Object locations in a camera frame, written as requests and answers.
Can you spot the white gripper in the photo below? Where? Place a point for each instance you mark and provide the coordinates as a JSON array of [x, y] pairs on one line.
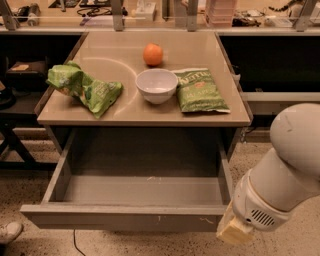
[[254, 203]]

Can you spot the grey top drawer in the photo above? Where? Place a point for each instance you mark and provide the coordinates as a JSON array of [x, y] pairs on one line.
[[137, 179]]

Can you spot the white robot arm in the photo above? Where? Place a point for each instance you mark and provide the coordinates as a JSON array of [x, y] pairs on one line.
[[288, 174]]

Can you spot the grey cabinet with glossy top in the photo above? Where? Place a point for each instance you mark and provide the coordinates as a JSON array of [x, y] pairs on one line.
[[117, 56]]

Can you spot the flat green jalapeno chip bag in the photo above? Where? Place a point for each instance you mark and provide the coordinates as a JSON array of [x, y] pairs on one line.
[[197, 91]]

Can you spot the white bowl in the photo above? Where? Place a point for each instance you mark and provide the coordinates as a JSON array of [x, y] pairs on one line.
[[156, 85]]

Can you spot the crumpled green chip bag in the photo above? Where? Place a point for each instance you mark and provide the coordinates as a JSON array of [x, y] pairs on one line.
[[98, 96]]

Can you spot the orange fruit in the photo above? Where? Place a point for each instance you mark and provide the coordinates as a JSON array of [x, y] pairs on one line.
[[153, 54]]

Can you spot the pink stacked trays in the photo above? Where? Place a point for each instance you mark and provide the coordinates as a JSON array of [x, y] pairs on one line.
[[220, 13]]

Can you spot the white shoe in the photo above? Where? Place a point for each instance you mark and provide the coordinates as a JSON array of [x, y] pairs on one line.
[[9, 232]]

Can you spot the white box on shelf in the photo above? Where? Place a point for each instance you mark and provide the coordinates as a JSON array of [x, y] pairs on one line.
[[145, 10]]

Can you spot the black stool with frame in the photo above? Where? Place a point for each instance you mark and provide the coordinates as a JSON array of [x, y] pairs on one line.
[[21, 114]]

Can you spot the grey shelf rail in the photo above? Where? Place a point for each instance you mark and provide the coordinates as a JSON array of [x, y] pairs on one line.
[[264, 31]]

